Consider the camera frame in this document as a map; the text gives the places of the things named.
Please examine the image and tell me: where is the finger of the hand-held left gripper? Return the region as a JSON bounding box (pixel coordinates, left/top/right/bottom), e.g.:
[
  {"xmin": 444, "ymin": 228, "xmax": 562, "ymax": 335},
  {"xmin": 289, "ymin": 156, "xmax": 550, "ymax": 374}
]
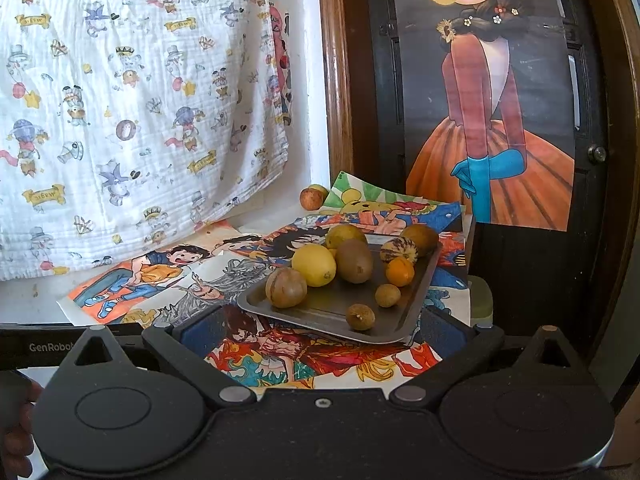
[{"xmin": 0, "ymin": 324, "xmax": 173, "ymax": 373}]

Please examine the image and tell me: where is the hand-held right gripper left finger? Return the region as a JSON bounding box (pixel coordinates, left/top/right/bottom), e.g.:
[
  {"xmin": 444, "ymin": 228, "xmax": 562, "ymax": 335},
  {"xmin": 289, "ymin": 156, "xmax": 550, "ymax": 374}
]
[{"xmin": 64, "ymin": 304, "xmax": 257, "ymax": 409}]

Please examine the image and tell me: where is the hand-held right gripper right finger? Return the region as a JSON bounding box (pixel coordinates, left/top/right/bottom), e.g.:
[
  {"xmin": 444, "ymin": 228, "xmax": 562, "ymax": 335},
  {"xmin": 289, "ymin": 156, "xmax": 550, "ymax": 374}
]
[{"xmin": 389, "ymin": 306, "xmax": 577, "ymax": 409}]

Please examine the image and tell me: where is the small brown longan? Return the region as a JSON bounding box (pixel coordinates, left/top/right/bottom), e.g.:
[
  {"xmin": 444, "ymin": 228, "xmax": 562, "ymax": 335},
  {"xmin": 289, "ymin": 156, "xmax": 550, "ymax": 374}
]
[
  {"xmin": 346, "ymin": 303, "xmax": 376, "ymax": 332},
  {"xmin": 375, "ymin": 283, "xmax": 402, "ymax": 308}
]

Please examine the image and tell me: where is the orange mandarin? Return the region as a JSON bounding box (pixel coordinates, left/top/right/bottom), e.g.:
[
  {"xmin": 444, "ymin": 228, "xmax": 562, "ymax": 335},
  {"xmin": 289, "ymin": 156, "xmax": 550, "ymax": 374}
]
[{"xmin": 384, "ymin": 257, "xmax": 416, "ymax": 287}]

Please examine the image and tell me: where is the brown passion fruit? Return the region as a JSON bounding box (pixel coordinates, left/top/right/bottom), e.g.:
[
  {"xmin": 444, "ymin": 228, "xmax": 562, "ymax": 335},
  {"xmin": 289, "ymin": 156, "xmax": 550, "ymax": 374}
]
[{"xmin": 265, "ymin": 268, "xmax": 308, "ymax": 309}]

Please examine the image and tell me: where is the striped pepino melon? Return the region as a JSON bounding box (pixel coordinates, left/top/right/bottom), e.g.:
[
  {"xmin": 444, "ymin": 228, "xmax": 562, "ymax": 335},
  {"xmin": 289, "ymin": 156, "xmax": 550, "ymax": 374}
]
[{"xmin": 379, "ymin": 238, "xmax": 419, "ymax": 265}]

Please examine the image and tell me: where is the brown potato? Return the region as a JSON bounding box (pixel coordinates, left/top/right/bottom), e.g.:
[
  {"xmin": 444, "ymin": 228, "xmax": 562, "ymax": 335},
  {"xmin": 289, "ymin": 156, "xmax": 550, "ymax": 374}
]
[{"xmin": 400, "ymin": 224, "xmax": 440, "ymax": 258}]

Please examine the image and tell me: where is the brown kiwi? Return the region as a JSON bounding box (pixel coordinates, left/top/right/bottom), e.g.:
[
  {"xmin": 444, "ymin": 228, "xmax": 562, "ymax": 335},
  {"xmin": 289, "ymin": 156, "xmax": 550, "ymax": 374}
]
[{"xmin": 335, "ymin": 239, "xmax": 374, "ymax": 284}]

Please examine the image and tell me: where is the metal tray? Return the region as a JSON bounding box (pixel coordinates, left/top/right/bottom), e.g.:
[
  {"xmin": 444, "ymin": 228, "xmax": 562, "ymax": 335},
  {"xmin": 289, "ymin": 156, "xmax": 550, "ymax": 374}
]
[{"xmin": 237, "ymin": 232, "xmax": 444, "ymax": 346}]

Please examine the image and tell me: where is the yellow lemon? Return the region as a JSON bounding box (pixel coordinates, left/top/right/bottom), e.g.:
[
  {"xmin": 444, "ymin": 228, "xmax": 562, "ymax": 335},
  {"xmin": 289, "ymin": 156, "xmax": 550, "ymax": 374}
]
[{"xmin": 291, "ymin": 244, "xmax": 337, "ymax": 288}]

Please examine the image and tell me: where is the green-brown oval fruit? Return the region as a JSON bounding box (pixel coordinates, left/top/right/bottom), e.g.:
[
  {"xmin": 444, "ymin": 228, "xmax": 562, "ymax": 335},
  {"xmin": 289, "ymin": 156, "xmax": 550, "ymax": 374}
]
[{"xmin": 326, "ymin": 223, "xmax": 368, "ymax": 251}]

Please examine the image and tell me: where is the person's left hand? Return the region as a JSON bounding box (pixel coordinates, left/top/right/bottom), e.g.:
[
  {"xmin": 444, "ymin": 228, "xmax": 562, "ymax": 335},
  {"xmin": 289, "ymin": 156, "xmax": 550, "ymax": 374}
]
[{"xmin": 0, "ymin": 371, "xmax": 45, "ymax": 480}]

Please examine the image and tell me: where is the pale green container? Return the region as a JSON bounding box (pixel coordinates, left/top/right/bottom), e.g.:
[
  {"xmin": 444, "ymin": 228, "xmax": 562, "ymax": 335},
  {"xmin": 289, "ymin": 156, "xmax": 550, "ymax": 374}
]
[{"xmin": 467, "ymin": 276, "xmax": 495, "ymax": 328}]

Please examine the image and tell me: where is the seated boy drawing sheet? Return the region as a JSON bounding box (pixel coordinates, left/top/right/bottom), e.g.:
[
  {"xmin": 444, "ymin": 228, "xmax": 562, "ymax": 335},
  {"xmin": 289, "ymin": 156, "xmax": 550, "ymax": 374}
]
[{"xmin": 56, "ymin": 241, "xmax": 228, "ymax": 327}]

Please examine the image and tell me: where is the flame figure drawing sheet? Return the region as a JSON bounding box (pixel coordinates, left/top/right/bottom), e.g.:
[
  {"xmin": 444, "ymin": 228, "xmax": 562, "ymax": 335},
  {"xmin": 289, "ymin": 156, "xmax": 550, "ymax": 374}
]
[{"xmin": 122, "ymin": 255, "xmax": 443, "ymax": 392}]

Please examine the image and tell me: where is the spiky-haired comic drawing sheet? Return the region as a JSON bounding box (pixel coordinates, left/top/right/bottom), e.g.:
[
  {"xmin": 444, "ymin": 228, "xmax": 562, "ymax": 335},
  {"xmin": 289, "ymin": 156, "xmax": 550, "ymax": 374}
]
[{"xmin": 215, "ymin": 212, "xmax": 353, "ymax": 267}]

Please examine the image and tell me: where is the reddish brown round fruit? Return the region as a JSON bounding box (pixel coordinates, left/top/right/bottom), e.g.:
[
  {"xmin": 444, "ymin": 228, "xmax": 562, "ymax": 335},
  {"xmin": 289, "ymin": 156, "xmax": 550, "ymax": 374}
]
[{"xmin": 300, "ymin": 186, "xmax": 326, "ymax": 210}]

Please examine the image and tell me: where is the black door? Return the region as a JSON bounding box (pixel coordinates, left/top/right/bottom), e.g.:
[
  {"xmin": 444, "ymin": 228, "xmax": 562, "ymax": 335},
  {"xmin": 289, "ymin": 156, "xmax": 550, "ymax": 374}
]
[{"xmin": 340, "ymin": 0, "xmax": 610, "ymax": 361}]

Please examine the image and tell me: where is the printed blanket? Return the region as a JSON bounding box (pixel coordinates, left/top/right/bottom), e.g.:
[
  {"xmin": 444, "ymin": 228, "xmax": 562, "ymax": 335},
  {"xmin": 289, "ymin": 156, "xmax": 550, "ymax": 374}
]
[{"xmin": 0, "ymin": 0, "xmax": 292, "ymax": 282}]

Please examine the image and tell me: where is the wall poster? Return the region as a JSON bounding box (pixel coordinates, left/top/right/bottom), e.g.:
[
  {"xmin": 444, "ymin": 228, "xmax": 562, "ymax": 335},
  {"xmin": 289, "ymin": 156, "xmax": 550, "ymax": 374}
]
[{"xmin": 389, "ymin": 0, "xmax": 577, "ymax": 233}]

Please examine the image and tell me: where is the wooden door frame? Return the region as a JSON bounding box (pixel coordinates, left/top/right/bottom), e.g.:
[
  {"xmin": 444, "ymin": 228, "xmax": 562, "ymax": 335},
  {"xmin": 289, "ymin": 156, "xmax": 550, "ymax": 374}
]
[{"xmin": 316, "ymin": 0, "xmax": 640, "ymax": 411}]

